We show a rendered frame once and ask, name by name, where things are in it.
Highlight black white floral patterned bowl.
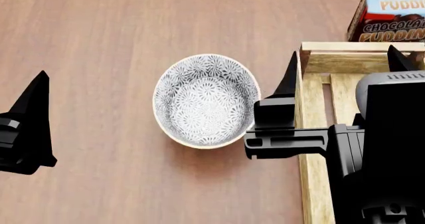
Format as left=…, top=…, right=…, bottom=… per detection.
left=152, top=53, right=261, bottom=150

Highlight chocolate pudding box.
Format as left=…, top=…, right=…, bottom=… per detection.
left=347, top=0, right=425, bottom=43

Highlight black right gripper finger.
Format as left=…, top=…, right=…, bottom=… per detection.
left=254, top=51, right=298, bottom=131
left=387, top=44, right=420, bottom=73

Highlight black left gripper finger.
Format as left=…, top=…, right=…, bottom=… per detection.
left=7, top=70, right=58, bottom=176

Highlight grey right gripper camera box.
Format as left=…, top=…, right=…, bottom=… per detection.
left=355, top=70, right=425, bottom=120

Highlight light wooden tray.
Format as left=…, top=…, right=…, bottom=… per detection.
left=294, top=41, right=425, bottom=224

